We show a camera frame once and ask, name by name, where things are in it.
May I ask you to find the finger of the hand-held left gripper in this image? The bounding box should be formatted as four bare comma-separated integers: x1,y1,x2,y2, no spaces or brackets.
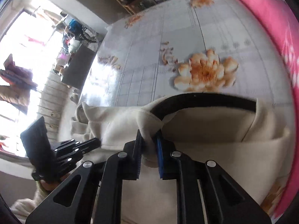
56,148,84,168
53,138,102,153

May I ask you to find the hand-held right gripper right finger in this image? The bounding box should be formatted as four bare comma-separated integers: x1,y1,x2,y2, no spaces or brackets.
156,132,272,224

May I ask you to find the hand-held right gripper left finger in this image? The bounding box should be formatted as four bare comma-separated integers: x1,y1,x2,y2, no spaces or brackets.
26,129,143,224

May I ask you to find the cream zip jacket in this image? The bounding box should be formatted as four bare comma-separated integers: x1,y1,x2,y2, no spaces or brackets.
70,93,293,224

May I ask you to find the person's left forearm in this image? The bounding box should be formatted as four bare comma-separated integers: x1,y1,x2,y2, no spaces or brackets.
10,188,50,220

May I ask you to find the person's left hand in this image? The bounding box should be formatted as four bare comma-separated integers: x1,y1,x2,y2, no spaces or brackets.
38,173,69,192

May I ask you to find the dark grey low table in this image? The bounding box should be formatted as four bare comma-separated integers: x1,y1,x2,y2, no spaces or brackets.
61,44,97,89

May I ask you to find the bed with floral plaid sheet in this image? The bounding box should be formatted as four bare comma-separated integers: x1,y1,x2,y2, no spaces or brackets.
56,0,295,215

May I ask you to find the bicycle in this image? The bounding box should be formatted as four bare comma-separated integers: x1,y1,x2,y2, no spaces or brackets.
62,19,97,43

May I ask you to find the pink printed blanket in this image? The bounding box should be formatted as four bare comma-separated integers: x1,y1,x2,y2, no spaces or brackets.
218,0,299,220

